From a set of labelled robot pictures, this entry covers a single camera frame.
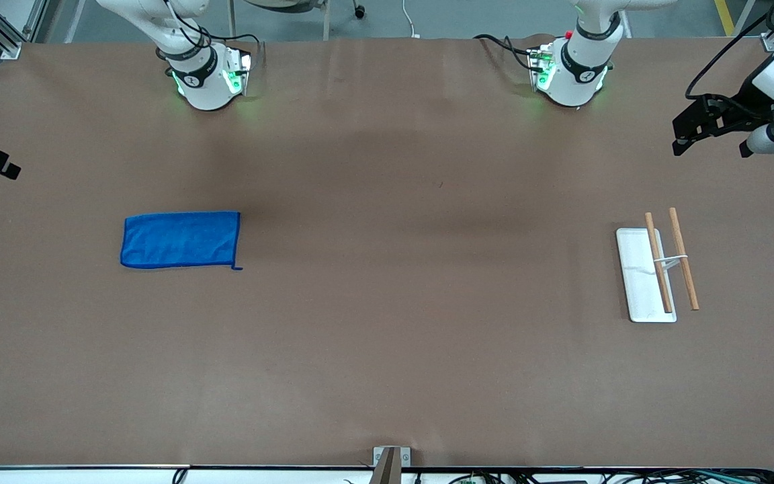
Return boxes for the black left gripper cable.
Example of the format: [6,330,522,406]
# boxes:
[685,0,774,103]

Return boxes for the grey metal mount bracket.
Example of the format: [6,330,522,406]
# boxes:
[370,446,411,484]

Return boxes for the chair with caster wheels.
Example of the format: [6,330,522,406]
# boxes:
[229,0,368,41]

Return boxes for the cable bundle under table edge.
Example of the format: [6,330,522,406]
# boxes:
[343,469,774,484]

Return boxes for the blue microfibre towel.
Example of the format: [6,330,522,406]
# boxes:
[120,212,244,272]

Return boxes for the white towel rack wooden bars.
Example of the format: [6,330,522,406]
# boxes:
[615,207,701,323]

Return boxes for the black arm base cable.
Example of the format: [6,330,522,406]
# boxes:
[159,0,263,75]
[473,34,542,71]

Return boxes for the brown table cover sheet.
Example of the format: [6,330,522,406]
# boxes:
[0,35,774,470]

